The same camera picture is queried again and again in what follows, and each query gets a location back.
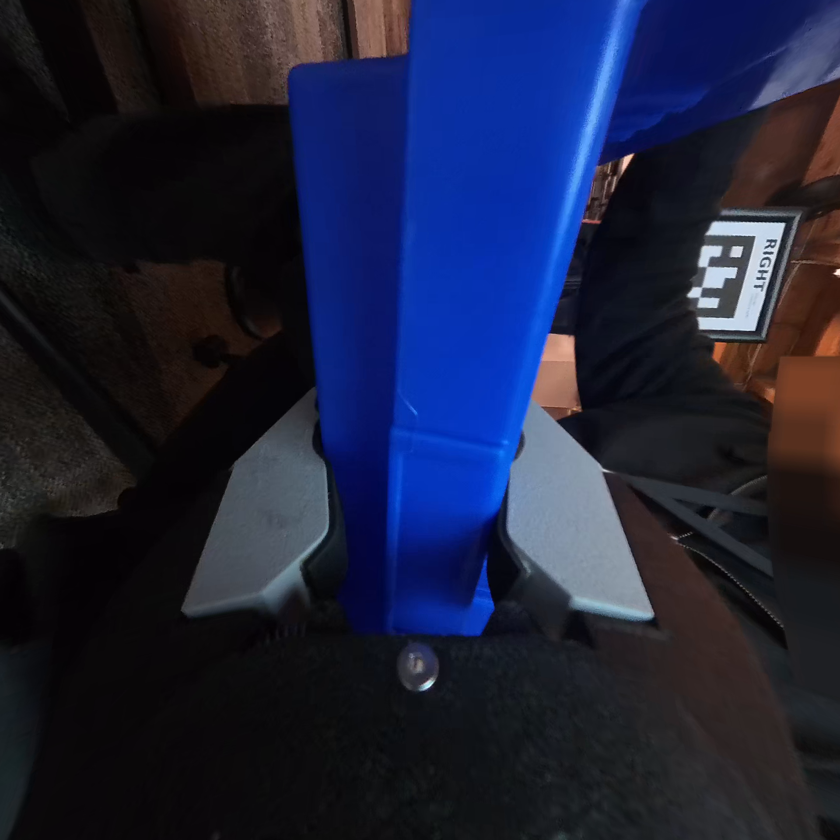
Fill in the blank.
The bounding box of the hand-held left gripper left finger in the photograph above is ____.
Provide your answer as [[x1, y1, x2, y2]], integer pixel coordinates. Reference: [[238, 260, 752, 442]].
[[181, 387, 349, 618]]

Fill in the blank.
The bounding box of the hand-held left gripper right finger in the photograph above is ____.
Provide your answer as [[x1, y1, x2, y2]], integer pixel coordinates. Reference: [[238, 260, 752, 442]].
[[491, 400, 656, 643]]

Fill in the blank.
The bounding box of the blue plastic bin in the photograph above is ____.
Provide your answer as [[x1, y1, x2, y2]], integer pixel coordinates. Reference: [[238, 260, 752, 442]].
[[287, 0, 840, 637]]

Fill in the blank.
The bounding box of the person's black jacket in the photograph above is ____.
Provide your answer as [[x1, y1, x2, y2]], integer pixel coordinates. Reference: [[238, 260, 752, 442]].
[[558, 387, 840, 775]]

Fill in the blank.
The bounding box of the black office chair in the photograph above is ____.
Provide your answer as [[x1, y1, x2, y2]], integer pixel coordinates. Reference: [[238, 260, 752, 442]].
[[29, 105, 309, 368]]

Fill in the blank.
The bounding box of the black table frame bar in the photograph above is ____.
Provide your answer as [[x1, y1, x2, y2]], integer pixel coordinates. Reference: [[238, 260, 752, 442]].
[[0, 289, 158, 460]]

